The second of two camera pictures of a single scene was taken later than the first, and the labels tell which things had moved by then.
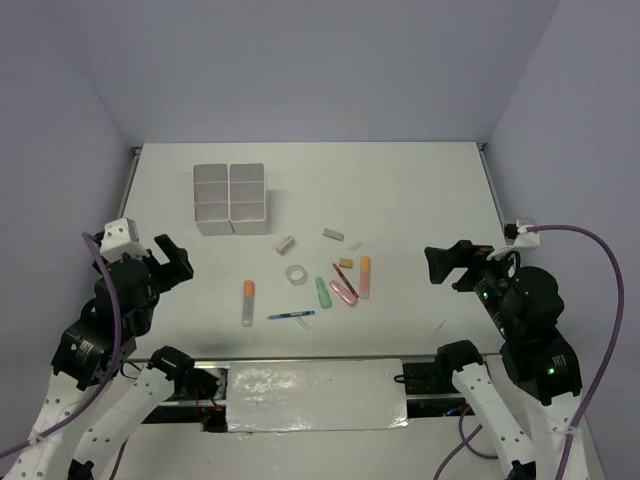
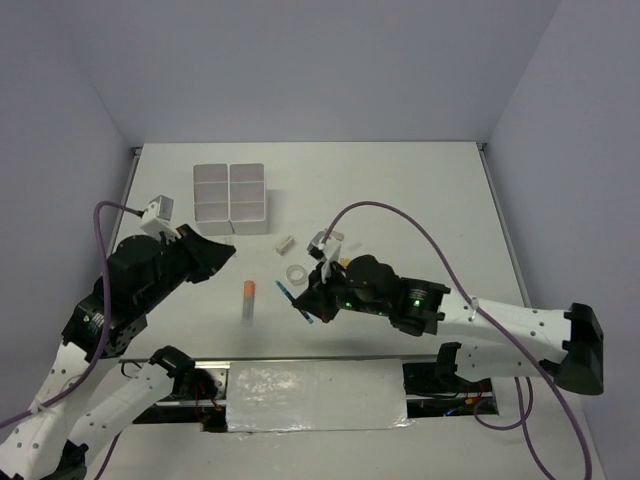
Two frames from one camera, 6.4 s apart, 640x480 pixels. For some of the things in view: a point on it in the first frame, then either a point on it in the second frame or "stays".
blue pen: [299, 313] → [291, 299]
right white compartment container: [247, 199] stays
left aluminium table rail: [136, 153] stays
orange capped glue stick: [248, 303] stays
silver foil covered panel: [317, 395] stays
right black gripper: [462, 252] → [316, 298]
